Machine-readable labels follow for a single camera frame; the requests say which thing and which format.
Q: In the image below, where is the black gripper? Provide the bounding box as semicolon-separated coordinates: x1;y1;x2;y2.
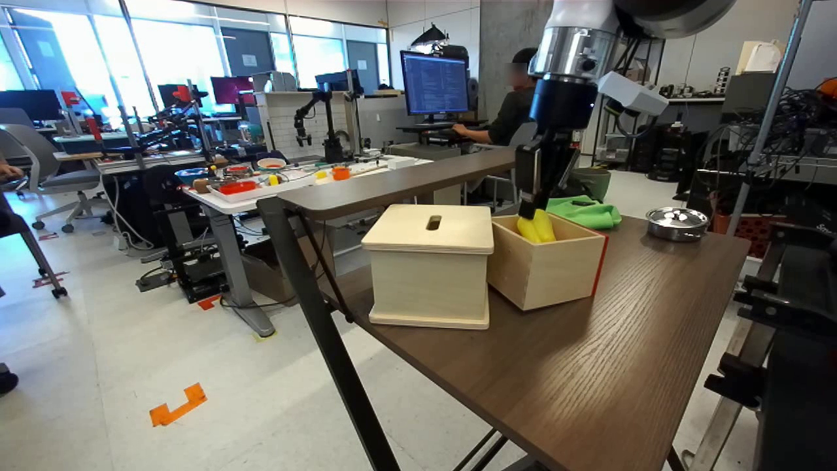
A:
512;129;577;221

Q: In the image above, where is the yellow pepper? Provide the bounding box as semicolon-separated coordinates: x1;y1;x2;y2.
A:
519;209;555;244

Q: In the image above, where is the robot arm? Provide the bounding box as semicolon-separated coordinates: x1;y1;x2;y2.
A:
515;0;736;221

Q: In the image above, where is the black background robot arm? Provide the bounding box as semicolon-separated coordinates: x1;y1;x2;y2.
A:
294;90;349;162

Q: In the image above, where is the red wooden drawer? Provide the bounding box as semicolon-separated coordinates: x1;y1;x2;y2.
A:
490;214;610;311

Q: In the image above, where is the person at computer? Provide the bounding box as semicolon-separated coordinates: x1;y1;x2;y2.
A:
452;48;537;148

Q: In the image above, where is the green cloth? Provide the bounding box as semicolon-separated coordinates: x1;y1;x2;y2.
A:
547;197;623;230

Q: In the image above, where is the computer monitor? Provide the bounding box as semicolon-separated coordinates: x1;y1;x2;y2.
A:
400;52;469;118

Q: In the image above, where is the small steel pot with lid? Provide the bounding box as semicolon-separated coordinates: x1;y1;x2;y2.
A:
647;208;709;244

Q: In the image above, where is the light wooden box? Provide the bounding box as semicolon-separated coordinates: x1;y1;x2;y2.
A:
360;204;495;330

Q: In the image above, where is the white background table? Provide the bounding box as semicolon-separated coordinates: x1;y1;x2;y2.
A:
181;152;434;340

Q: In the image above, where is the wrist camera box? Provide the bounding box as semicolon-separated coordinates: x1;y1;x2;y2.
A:
597;72;669;116

